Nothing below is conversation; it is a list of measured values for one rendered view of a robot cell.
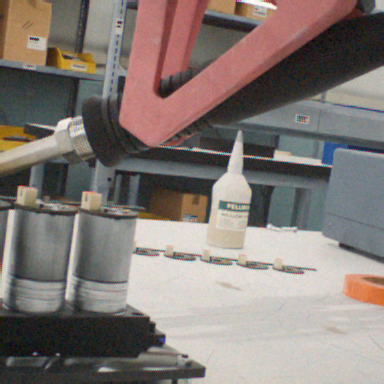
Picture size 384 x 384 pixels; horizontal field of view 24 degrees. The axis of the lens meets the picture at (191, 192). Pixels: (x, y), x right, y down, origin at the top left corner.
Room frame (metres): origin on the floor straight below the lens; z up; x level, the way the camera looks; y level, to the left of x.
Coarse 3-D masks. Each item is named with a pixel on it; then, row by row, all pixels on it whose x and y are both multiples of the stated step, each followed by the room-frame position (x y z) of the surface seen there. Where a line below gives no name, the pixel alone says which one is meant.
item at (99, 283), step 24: (96, 216) 0.36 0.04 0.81; (96, 240) 0.36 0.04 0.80; (120, 240) 0.36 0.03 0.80; (96, 264) 0.36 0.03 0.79; (120, 264) 0.36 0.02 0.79; (72, 288) 0.36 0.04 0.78; (96, 288) 0.36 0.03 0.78; (120, 288) 0.36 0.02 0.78; (96, 312) 0.36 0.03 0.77; (120, 312) 0.36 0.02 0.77
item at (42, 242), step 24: (24, 216) 0.34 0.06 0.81; (48, 216) 0.34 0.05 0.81; (72, 216) 0.35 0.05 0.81; (24, 240) 0.34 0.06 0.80; (48, 240) 0.34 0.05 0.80; (72, 240) 0.35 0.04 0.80; (24, 264) 0.34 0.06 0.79; (48, 264) 0.34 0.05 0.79; (24, 288) 0.34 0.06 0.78; (48, 288) 0.34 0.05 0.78; (24, 312) 0.34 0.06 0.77; (48, 312) 0.34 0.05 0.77
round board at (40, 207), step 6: (18, 204) 0.35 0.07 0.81; (36, 204) 0.34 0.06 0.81; (42, 204) 0.34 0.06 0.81; (54, 204) 0.36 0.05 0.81; (60, 204) 0.36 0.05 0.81; (30, 210) 0.34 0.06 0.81; (36, 210) 0.34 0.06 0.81; (42, 210) 0.34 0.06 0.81; (48, 210) 0.34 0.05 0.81; (54, 210) 0.34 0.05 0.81; (60, 210) 0.34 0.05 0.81; (66, 210) 0.35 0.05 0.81; (72, 210) 0.35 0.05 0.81
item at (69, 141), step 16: (64, 128) 0.30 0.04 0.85; (80, 128) 0.29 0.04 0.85; (32, 144) 0.30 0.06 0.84; (48, 144) 0.30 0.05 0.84; (64, 144) 0.30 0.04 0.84; (80, 144) 0.29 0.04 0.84; (0, 160) 0.30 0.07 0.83; (16, 160) 0.30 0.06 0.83; (32, 160) 0.30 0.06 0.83; (48, 160) 0.30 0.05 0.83; (80, 160) 0.30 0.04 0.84; (0, 176) 0.31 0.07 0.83
